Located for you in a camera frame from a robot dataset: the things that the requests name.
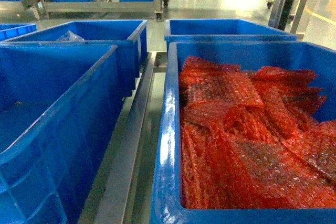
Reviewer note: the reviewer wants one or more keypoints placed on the steel flow rack shelving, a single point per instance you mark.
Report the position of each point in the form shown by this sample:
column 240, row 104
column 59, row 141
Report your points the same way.
column 121, row 192

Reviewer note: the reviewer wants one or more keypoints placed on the red bubble wrap sheets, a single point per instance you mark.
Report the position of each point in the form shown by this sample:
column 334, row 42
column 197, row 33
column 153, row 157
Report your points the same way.
column 249, row 139

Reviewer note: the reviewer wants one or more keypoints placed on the front left blue bin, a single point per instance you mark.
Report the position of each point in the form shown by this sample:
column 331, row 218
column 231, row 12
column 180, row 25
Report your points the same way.
column 59, row 106

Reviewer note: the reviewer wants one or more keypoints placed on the rear right blue bin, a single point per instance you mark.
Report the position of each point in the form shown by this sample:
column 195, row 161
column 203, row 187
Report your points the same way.
column 212, row 30

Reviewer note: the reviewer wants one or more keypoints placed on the blue bin with red wrap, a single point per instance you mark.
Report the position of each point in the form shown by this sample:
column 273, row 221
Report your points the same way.
column 166, row 204

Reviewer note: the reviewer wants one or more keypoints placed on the rear left blue bin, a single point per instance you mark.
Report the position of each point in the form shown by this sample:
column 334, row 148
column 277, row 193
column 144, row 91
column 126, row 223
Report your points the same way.
column 128, row 35

